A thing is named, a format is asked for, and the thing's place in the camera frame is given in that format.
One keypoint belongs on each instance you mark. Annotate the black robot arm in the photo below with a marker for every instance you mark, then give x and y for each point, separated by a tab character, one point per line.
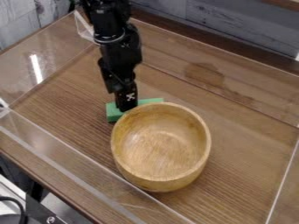
106	12

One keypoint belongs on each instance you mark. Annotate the black metal bracket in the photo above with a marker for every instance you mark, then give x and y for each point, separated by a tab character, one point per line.
38	214

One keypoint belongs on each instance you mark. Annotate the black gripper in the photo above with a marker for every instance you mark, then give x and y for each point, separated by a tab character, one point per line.
121	49

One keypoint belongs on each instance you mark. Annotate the green foam block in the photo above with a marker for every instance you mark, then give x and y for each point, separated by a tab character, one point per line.
114	113

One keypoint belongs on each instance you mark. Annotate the brown wooden bowl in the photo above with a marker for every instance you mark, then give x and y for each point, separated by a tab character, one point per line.
161	145

